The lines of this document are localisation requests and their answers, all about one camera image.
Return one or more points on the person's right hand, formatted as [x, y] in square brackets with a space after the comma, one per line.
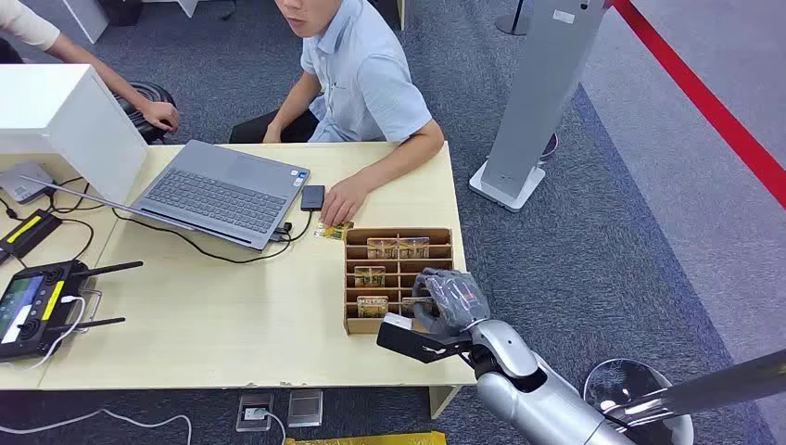
[272, 133]

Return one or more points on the person's left hand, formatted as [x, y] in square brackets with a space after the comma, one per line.
[342, 203]
[161, 115]

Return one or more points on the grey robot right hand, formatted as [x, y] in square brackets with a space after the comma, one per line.
[454, 301]

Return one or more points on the person's right forearm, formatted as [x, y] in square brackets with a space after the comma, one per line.
[296, 104]

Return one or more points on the person's left forearm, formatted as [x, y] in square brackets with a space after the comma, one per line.
[399, 161]
[101, 72]

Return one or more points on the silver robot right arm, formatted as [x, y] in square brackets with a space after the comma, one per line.
[522, 399]

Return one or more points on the wooden card organizer box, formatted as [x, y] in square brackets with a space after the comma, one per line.
[362, 325]

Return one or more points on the person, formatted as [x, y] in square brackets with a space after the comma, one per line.
[362, 80]
[24, 24]

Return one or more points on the black round stool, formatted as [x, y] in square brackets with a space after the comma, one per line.
[144, 92]

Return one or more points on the black portable drive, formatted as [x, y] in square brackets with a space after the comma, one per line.
[312, 198]

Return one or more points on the grey laptop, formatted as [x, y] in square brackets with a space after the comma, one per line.
[215, 196]

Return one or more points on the white box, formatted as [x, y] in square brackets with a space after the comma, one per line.
[61, 104]

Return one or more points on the table leg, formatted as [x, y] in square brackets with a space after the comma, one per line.
[442, 402]

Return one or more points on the white furniture panel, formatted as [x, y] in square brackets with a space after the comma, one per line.
[86, 15]

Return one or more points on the grey small device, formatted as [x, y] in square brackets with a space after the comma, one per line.
[24, 181]

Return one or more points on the yellow object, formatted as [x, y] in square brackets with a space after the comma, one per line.
[368, 440]

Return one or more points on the black device with yellow label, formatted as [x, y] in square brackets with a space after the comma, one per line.
[27, 232]

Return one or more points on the closed floor socket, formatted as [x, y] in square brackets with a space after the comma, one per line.
[305, 408]

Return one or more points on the grey kiosk stand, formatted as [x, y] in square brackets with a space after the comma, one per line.
[540, 104]

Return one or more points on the floor socket with plug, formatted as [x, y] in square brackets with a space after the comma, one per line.
[255, 413]

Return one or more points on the black remote controller with antennas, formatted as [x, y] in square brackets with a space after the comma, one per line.
[37, 307]

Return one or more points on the chrome stanchion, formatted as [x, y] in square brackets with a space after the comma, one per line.
[706, 390]

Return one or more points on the red barrier belt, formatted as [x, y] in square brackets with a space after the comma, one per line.
[706, 104]

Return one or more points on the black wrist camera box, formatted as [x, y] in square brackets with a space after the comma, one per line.
[411, 344]

